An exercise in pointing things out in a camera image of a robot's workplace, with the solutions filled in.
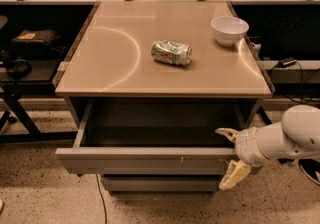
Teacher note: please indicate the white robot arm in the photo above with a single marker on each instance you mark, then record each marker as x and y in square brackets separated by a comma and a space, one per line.
[296, 136]

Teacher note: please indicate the black power adapter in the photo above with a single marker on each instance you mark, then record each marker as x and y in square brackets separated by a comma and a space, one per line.
[286, 62]

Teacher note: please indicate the white bowl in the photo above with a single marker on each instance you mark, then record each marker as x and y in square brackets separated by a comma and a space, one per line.
[229, 30]

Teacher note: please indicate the grey bottom drawer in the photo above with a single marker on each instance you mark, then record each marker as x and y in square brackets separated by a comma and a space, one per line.
[175, 183]

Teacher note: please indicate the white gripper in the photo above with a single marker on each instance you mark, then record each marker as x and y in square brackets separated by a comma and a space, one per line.
[246, 147]

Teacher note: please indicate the grey drawer cabinet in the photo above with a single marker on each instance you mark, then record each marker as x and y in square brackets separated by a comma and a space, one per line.
[149, 85]

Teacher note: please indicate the black white sneaker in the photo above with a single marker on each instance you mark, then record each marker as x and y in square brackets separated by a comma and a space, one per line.
[311, 169]

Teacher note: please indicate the crushed green soda can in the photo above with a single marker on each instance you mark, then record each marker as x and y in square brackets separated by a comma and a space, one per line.
[170, 52]

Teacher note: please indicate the grey top drawer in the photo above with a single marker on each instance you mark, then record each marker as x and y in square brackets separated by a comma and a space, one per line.
[155, 137]

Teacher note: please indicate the black table leg bar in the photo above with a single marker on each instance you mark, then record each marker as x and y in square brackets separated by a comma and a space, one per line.
[264, 116]

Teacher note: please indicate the grey drawer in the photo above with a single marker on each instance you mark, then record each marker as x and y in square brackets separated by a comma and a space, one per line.
[175, 183]
[155, 137]

